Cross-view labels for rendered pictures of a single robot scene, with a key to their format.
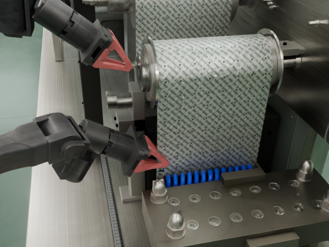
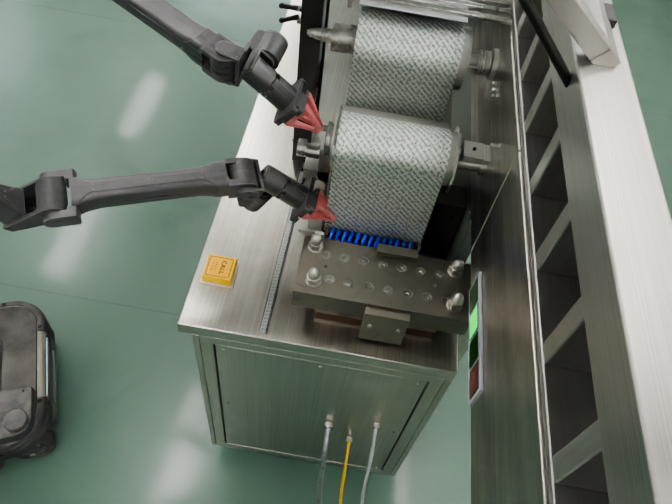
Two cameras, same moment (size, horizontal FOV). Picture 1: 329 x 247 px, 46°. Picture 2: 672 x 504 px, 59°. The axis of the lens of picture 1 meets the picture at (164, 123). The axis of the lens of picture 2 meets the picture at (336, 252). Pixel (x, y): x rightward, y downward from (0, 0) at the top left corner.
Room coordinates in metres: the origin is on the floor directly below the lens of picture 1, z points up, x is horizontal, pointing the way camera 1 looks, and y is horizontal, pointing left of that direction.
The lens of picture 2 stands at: (-0.21, -0.25, 2.13)
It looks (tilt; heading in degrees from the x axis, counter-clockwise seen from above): 53 degrees down; 14
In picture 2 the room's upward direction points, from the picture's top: 10 degrees clockwise
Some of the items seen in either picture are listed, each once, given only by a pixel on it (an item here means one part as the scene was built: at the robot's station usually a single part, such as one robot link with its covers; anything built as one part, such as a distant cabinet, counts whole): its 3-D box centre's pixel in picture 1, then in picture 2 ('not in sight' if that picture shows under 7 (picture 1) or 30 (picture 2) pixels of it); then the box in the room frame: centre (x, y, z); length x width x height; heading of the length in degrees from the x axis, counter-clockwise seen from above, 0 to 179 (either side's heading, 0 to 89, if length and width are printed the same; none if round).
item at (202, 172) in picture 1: (211, 176); (372, 242); (0.67, -0.11, 1.03); 0.21 x 0.04 x 0.03; 104
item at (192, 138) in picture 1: (210, 142); (377, 213); (0.69, -0.10, 1.10); 0.23 x 0.01 x 0.18; 104
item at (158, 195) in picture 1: (158, 189); (316, 241); (0.59, 0.01, 1.05); 0.04 x 0.04 x 0.04
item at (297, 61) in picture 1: (281, 62); (468, 163); (0.79, -0.25, 1.25); 0.07 x 0.04 x 0.04; 104
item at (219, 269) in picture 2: not in sight; (219, 269); (0.51, 0.22, 0.91); 0.07 x 0.07 x 0.02; 14
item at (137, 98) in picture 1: (129, 145); (314, 187); (0.74, 0.08, 1.05); 0.06 x 0.05 x 0.31; 104
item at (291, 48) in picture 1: (287, 47); (476, 152); (0.79, -0.26, 1.28); 0.06 x 0.05 x 0.02; 104
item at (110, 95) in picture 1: (111, 99); (301, 147); (0.74, 0.12, 1.18); 0.04 x 0.02 x 0.04; 14
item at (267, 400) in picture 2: not in sight; (359, 139); (1.65, 0.21, 0.43); 2.52 x 0.64 x 0.86; 14
